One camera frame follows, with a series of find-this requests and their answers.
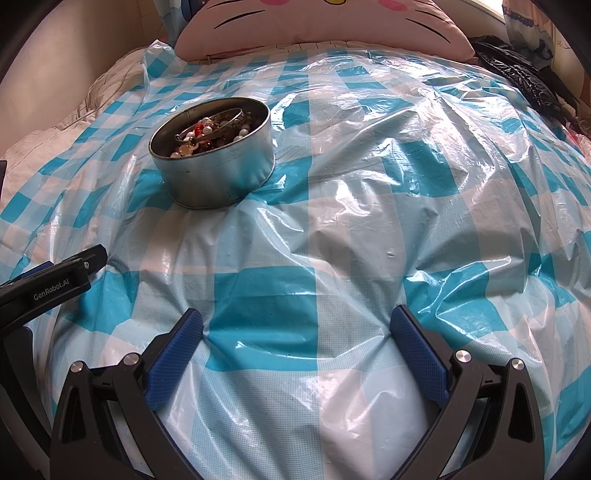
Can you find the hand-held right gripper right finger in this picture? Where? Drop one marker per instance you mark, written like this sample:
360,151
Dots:
420,355

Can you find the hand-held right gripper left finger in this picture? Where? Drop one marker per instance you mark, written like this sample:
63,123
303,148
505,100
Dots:
173,360

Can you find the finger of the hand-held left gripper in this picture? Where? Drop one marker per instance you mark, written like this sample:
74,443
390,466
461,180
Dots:
46,290

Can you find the round metal tin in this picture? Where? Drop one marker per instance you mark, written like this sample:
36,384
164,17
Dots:
217,175

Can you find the blue checkered plastic sheet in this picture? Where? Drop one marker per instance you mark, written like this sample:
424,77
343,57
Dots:
346,207

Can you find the white quilt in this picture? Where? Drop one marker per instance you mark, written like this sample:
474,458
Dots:
106,87

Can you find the pile of clothes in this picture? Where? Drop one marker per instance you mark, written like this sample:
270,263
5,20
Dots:
577,115

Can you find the black plastic bag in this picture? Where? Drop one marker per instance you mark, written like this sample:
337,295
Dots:
521,74

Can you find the pink cat face pillow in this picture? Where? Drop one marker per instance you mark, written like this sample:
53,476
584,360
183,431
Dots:
323,27

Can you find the pink cartoon print curtain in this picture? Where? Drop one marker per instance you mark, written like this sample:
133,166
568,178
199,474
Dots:
526,27

